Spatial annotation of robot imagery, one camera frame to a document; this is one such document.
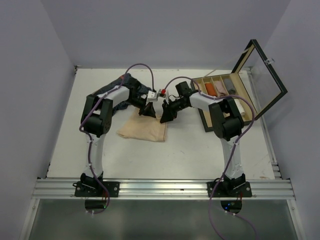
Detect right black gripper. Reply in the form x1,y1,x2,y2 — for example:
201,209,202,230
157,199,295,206
160,97,188,123

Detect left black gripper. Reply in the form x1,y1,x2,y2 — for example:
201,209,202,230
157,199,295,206
124,95,157,118

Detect beige underwear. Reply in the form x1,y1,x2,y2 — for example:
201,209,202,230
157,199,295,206
116,108,167,142

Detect white pink-trimmed underwear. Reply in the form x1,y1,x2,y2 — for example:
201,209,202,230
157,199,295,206
234,98,246,116

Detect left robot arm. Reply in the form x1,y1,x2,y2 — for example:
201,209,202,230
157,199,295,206
78,80,156,197

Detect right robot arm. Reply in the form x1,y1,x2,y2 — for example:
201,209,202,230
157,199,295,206
160,81,246,197

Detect rolled orange underwear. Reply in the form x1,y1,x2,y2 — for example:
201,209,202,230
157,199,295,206
204,82,217,97

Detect rolled pink underwear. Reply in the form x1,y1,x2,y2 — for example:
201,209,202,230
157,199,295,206
214,81,228,97

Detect rolled grey underwear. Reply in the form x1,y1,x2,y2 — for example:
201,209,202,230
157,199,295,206
223,78,237,95

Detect blue striped boxer shorts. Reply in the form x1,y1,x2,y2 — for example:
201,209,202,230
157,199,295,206
92,73,152,115

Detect black wooden compartment box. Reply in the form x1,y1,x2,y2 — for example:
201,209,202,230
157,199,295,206
190,39,288,120

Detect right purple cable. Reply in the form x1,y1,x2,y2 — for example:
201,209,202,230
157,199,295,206
163,76,258,240

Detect purple cable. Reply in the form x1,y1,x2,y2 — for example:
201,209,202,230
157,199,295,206
78,63,156,214
163,76,258,240

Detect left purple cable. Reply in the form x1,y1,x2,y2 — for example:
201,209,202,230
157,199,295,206
78,63,156,214

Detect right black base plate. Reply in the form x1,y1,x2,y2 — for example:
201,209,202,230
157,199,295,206
206,181,252,199

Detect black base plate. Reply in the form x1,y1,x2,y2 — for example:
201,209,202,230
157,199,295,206
206,181,252,199
72,181,120,198

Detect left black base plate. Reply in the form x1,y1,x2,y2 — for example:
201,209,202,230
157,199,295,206
72,181,120,198

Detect aluminium mounting rail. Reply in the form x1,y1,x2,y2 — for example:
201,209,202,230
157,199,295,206
31,178,295,200

